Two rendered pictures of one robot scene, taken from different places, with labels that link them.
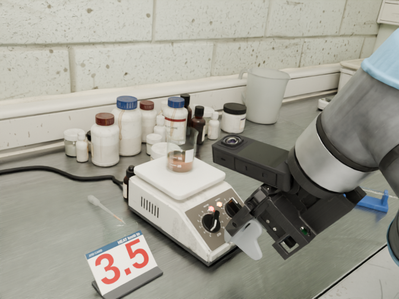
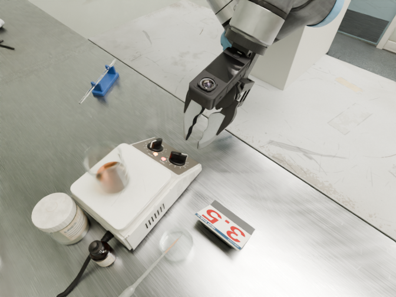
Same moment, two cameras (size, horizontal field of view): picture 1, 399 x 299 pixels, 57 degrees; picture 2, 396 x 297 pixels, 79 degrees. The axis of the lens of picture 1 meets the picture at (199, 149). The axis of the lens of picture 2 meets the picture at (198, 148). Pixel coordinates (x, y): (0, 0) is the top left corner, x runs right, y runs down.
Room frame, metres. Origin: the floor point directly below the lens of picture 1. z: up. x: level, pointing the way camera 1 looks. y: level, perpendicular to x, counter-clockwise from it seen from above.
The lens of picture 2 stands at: (0.46, 0.24, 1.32)
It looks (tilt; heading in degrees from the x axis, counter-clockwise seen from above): 52 degrees down; 265
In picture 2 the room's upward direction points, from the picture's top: straight up
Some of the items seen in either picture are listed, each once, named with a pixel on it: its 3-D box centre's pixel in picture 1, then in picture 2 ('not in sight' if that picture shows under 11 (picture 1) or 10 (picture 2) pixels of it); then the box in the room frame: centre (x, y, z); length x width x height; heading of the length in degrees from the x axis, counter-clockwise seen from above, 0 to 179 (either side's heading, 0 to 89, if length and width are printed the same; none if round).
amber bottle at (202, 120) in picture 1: (198, 124); not in sight; (0.89, 0.01, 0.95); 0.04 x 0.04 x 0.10
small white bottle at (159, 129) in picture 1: (160, 131); not in sight; (0.84, 0.10, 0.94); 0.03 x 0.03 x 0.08
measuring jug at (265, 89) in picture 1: (260, 94); not in sight; (1.14, -0.17, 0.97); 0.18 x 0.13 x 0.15; 50
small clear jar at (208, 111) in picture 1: (203, 120); not in sight; (0.97, 0.00, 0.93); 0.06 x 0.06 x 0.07
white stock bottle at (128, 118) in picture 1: (126, 124); not in sight; (0.80, 0.18, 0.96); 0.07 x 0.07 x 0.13
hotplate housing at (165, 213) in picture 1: (188, 200); (138, 184); (0.55, 0.01, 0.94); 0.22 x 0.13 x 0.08; 49
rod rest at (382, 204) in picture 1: (363, 194); (104, 79); (0.67, -0.35, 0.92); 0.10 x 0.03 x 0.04; 71
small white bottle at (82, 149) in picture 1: (82, 146); not in sight; (0.73, 0.26, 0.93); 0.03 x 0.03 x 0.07
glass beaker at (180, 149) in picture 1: (179, 149); (108, 171); (0.57, 0.03, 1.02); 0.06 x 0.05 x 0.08; 69
